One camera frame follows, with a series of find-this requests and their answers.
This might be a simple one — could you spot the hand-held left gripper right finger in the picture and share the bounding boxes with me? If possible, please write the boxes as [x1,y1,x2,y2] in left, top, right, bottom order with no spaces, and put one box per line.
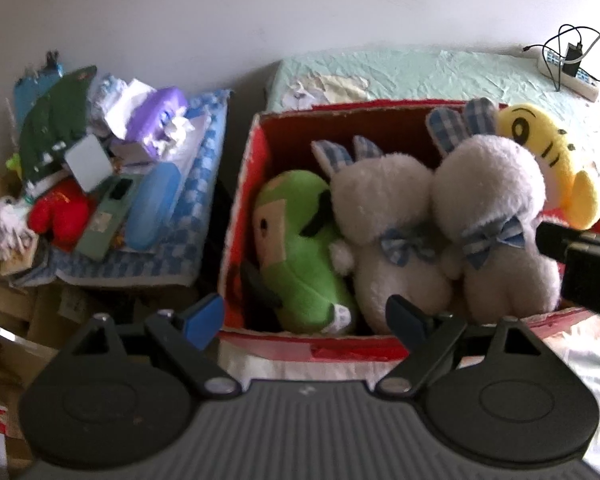
[377,296,543,397]

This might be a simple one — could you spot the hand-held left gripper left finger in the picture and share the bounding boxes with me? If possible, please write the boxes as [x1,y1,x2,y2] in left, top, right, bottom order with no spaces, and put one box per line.
[62,294,237,397]

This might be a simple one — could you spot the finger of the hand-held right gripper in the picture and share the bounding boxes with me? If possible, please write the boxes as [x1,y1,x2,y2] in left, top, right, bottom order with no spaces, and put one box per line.
[536,220,600,265]

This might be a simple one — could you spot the yellow tiger plush toy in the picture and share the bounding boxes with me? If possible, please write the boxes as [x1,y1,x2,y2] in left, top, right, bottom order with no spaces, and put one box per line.
[495,103,600,231]

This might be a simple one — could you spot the white bunny plush checked ears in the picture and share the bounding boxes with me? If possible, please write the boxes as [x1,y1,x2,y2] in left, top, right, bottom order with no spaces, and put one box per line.
[426,98,563,323]
[311,135,453,335]

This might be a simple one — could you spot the red cardboard box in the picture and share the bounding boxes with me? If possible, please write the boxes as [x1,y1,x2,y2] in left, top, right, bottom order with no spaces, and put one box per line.
[217,100,600,363]

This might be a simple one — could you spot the blue plastic case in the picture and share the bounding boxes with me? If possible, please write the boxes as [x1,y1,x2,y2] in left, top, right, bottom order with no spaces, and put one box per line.
[125,162,183,252]

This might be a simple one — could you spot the green flat box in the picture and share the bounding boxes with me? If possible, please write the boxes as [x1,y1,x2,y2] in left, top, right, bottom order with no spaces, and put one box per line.
[75,172,143,261]

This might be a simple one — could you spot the blue checkered cloth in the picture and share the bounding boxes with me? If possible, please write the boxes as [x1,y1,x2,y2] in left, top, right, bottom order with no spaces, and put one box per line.
[10,89,233,287]

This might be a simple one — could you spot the white power strip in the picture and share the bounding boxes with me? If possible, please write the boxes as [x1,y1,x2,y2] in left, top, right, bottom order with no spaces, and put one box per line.
[536,49,600,102]

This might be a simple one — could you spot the red plush toy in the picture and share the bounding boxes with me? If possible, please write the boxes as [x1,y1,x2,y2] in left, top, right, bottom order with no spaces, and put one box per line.
[28,178,91,251]

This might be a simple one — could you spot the black charger adapter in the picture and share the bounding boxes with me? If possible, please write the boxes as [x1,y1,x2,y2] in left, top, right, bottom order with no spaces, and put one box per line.
[562,39,583,80]

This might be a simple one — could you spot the grey card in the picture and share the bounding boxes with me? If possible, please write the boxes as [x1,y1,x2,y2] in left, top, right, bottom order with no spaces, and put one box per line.
[64,135,108,192]

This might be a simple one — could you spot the brown cardboard box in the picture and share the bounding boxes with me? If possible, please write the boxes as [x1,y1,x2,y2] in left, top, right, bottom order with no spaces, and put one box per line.
[0,160,68,461]

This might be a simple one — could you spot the purple tissue pack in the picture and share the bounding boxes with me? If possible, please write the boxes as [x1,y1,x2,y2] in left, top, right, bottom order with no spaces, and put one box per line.
[130,86,188,156]

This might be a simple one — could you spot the small white toy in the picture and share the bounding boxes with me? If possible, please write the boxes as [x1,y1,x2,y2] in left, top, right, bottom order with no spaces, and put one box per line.
[0,195,36,261]

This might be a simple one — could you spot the white blue printed packet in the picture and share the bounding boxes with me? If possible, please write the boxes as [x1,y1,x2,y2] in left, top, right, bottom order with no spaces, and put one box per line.
[87,74,156,136]

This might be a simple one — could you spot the dark green plush toy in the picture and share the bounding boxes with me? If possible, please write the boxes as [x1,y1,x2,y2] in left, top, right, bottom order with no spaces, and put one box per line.
[19,65,98,181]

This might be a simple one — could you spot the black charger cable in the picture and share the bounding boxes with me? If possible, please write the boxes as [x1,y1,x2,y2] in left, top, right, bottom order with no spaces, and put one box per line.
[522,24,600,93]

